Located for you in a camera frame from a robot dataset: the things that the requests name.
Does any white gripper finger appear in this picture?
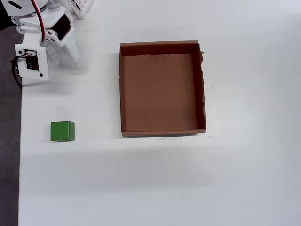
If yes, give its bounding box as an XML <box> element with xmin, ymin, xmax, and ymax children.
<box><xmin>44</xmin><ymin>28</ymin><xmax>61</xmax><ymax>66</ymax></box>
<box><xmin>61</xmin><ymin>32</ymin><xmax>82</xmax><ymax>69</ymax></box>

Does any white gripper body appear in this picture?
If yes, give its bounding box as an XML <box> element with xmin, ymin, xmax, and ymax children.
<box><xmin>41</xmin><ymin>8</ymin><xmax>76</xmax><ymax>47</ymax></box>

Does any green cube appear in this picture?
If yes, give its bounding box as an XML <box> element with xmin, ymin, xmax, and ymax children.
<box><xmin>50</xmin><ymin>121</ymin><xmax>76</xmax><ymax>142</ymax></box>

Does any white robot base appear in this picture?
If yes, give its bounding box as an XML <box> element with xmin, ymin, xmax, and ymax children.
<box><xmin>70</xmin><ymin>0</ymin><xmax>96</xmax><ymax>20</ymax></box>

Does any brown cardboard box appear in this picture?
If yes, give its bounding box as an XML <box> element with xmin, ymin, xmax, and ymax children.
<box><xmin>119</xmin><ymin>40</ymin><xmax>207</xmax><ymax>138</ymax></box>

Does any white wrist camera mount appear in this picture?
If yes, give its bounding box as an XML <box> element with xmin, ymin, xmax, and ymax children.
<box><xmin>14</xmin><ymin>32</ymin><xmax>50</xmax><ymax>87</ymax></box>

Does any red black servo cable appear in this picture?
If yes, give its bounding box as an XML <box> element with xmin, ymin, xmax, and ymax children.
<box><xmin>32</xmin><ymin>0</ymin><xmax>47</xmax><ymax>42</ymax></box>

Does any black camera cable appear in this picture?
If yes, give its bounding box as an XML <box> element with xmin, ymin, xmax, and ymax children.
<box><xmin>9</xmin><ymin>53</ymin><xmax>36</xmax><ymax>89</ymax></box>

